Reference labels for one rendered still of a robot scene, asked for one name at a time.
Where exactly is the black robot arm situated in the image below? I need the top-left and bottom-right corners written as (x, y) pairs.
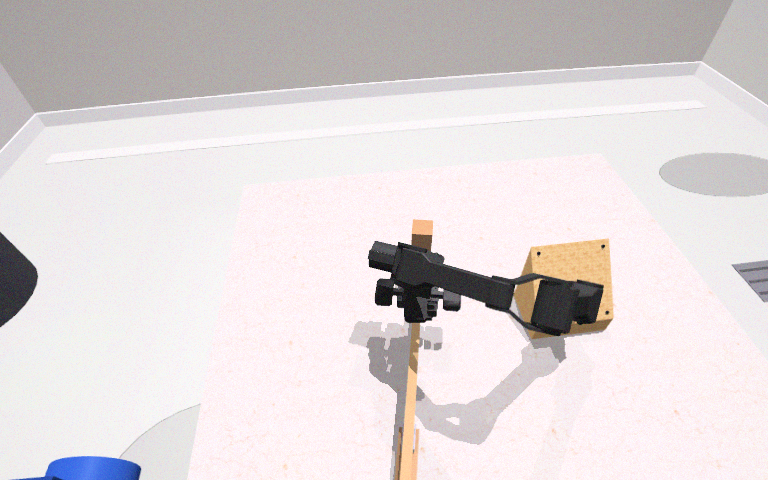
top-left (368, 241), bottom-right (604, 336)

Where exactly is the long tan wooden rail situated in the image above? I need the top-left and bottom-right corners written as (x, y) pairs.
top-left (400, 323), bottom-right (420, 480)

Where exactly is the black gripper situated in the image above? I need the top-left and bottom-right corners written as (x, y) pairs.
top-left (375, 278), bottom-right (462, 312)

